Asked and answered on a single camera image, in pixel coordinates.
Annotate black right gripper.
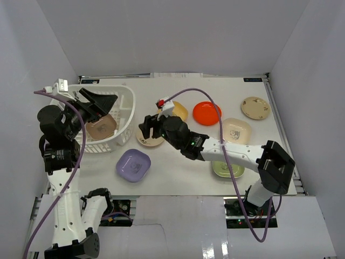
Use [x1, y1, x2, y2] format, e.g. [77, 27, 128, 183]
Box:
[139, 110, 181, 151]

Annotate brown square panda plate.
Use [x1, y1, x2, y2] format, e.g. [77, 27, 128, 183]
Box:
[86, 114, 117, 140]

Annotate purple square panda plate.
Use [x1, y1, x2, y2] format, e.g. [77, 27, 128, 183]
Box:
[115, 149, 151, 183]

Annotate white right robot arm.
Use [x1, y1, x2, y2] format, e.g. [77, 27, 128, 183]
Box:
[139, 115, 295, 215]

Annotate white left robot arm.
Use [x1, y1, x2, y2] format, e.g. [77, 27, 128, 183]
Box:
[37, 88, 118, 258]

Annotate white plastic basket bin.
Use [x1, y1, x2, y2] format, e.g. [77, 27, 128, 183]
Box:
[68, 84, 136, 154]

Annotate cream round flower plate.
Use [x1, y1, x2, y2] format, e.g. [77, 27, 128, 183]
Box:
[136, 128, 164, 147]

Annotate yellow square panda plate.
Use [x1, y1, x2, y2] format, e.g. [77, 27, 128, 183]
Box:
[163, 101, 188, 122]

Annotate orange round plate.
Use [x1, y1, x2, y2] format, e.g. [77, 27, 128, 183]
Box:
[192, 101, 222, 126]

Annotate green square panda plate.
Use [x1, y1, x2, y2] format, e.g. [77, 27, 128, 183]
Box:
[212, 161, 245, 178]

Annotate cream square panda plate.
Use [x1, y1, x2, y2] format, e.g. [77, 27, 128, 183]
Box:
[222, 118, 252, 145]

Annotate cream round plate far right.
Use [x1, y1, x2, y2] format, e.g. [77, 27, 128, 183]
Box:
[240, 97, 271, 120]

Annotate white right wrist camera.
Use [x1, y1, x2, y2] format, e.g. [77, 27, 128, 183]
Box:
[156, 97, 175, 120]

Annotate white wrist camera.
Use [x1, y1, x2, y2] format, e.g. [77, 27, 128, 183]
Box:
[156, 97, 175, 120]
[43, 79, 75, 101]

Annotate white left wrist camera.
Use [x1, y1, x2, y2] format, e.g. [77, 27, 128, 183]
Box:
[43, 79, 75, 101]

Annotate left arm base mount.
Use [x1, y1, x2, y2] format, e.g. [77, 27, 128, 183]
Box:
[80, 198, 133, 226]

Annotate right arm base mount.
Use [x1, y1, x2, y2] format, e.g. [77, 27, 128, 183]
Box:
[224, 198, 269, 229]

